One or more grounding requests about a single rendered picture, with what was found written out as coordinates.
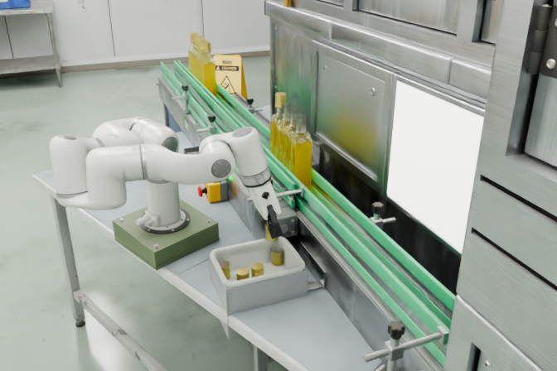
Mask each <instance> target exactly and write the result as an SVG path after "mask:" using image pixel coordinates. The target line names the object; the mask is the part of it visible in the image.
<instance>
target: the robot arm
mask: <svg viewBox="0 0 557 371"><path fill-rule="evenodd" d="M49 148H50V155H51V166H52V171H53V176H54V181H55V187H56V198H57V201H58V202H59V203H60V204H61V205H63V206H65V207H70V208H71V207H72V208H80V209H86V210H113V209H117V208H119V207H121V206H123V205H125V204H126V202H127V192H126V185H125V182H127V181H142V180H145V181H146V191H147V200H148V210H146V211H145V215H144V216H143V217H142V218H140V219H137V220H136V221H135V223H136V225H140V224H143V223H144V225H145V226H147V227H149V228H150V229H154V230H169V229H175V228H177V227H179V226H180V225H182V224H183V223H184V222H185V219H186V216H185V214H184V212H183V211H181V210H180V201H179V188H178V183H181V184H188V185H198V184H205V183H212V182H217V181H223V180H225V179H227V178H228V177H230V176H231V175H232V174H233V172H234V170H235V163H236V165H237V167H238V171H239V173H240V178H241V180H242V182H243V185H244V186H245V187H248V188H249V192H250V194H251V197H252V199H253V202H254V205H255V207H256V208H257V210H258V211H259V212H260V214H261V216H262V218H263V222H264V227H265V229H266V226H265V225H266V223H268V230H269V234H270V237H271V239H275V238H277V237H279V236H281V235H283V233H282V230H281V227H280V224H279V221H278V218H277V215H276V213H277V214H282V210H281V208H280V206H279V202H278V199H277V196H276V194H275V192H274V188H273V187H272V184H271V182H270V179H271V177H272V176H271V172H270V169H269V164H268V162H267V159H266V156H265V153H264V149H263V145H262V142H261V140H260V137H259V133H258V131H257V130H256V129H255V128H252V127H244V128H239V129H237V130H235V131H233V132H228V133H222V134H216V135H212V136H209V137H206V138H205V139H204V140H203V141H202V142H201V144H200V146H199V153H200V154H196V155H186V154H180V153H178V149H179V139H178V136H177V135H176V133H175V132H174V131H173V130H171V129H170V128H169V127H167V126H164V125H162V124H160V123H157V122H155V121H153V120H151V119H149V118H145V117H136V118H125V119H119V120H114V121H108V122H106V123H102V124H101V125H99V126H98V127H97V128H96V129H95V131H94V133H93V136H92V138H85V137H78V136H75V135H70V134H61V135H57V136H54V137H53V138H52V139H51V140H50V144H49ZM275 212H276V213H275ZM269 221H270V222H269Z"/></svg>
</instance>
